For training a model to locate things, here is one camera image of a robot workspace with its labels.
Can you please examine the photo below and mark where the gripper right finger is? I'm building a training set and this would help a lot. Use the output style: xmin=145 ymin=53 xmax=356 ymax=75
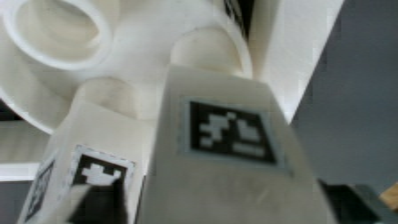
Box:
xmin=321 ymin=181 xmax=398 ymax=224

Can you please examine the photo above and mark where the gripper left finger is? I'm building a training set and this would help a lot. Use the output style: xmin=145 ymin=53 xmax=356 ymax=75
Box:
xmin=68 ymin=183 xmax=129 ymax=224

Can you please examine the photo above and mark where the white stool leg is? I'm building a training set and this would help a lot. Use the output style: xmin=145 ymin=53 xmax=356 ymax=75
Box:
xmin=19 ymin=77 xmax=154 ymax=224
xmin=138 ymin=28 xmax=338 ymax=224

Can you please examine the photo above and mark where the wooden furniture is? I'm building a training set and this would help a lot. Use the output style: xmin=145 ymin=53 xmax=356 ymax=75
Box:
xmin=381 ymin=182 xmax=398 ymax=212

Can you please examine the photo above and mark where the white right wall block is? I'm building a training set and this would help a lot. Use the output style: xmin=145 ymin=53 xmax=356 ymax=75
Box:
xmin=250 ymin=0 xmax=346 ymax=121

